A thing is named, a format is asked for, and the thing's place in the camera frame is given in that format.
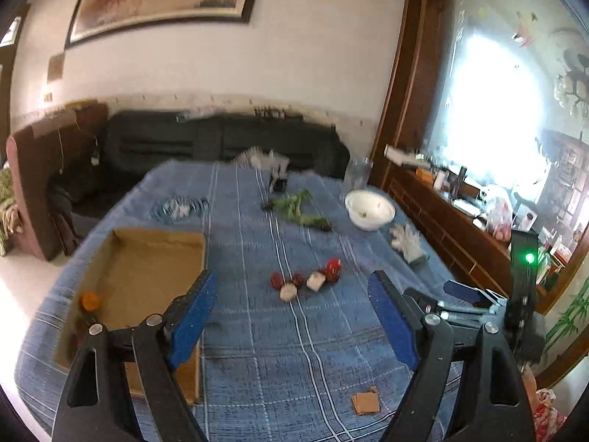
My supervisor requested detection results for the large orange mandarin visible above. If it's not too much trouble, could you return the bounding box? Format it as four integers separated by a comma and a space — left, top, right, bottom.
79, 291, 102, 313

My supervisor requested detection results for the dark red jujube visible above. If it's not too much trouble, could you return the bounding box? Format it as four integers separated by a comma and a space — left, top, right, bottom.
321, 267, 341, 283

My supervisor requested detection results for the red cherry tomato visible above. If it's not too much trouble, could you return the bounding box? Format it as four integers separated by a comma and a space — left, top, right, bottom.
325, 259, 341, 273

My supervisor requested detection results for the white square cake piece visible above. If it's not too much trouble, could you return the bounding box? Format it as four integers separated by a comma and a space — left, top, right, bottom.
306, 271, 327, 292

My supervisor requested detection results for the small red jujube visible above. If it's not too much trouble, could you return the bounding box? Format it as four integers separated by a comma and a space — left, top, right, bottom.
292, 273, 304, 287

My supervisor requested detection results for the round beige cake piece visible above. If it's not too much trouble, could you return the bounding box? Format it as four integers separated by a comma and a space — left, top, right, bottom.
279, 283, 299, 302

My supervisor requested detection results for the round red jujube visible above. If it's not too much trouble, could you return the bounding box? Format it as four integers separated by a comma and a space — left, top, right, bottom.
271, 273, 285, 290

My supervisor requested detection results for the dark plum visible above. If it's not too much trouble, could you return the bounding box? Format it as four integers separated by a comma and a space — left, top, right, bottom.
81, 311, 99, 326

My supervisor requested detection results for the white work glove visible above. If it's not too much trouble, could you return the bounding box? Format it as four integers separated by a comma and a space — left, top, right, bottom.
389, 224, 428, 266

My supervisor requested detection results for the cardboard box tray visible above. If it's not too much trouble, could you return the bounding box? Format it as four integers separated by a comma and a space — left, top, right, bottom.
52, 227, 209, 406

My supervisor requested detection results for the white bowl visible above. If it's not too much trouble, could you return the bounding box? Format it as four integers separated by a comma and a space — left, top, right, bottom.
345, 190, 395, 232

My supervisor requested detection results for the small cardboard scrap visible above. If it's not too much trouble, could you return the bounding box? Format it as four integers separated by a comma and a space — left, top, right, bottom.
352, 386, 380, 416

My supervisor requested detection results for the wooden sideboard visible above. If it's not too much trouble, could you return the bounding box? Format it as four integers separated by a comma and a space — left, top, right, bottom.
367, 0, 589, 390

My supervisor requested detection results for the clear glass cup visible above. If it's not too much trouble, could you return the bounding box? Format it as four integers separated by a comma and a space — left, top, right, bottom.
339, 158, 373, 201

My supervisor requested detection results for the blue plaid tablecloth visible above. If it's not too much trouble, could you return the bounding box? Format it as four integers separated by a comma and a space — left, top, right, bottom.
15, 162, 451, 441

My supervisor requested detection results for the green patterned cloth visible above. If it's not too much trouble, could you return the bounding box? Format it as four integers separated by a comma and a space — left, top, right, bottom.
0, 168, 23, 256

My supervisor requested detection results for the green leafy vegetable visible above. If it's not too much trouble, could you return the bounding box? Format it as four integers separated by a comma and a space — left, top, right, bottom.
262, 189, 332, 231

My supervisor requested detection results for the black device on table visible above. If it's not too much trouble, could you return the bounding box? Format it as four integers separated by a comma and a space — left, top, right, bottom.
269, 169, 288, 194

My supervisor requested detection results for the brown armchair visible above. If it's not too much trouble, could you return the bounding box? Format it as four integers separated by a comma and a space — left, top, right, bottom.
6, 103, 109, 262

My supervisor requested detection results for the black sofa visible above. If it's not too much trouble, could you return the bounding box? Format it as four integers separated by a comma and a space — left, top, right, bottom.
47, 111, 350, 220

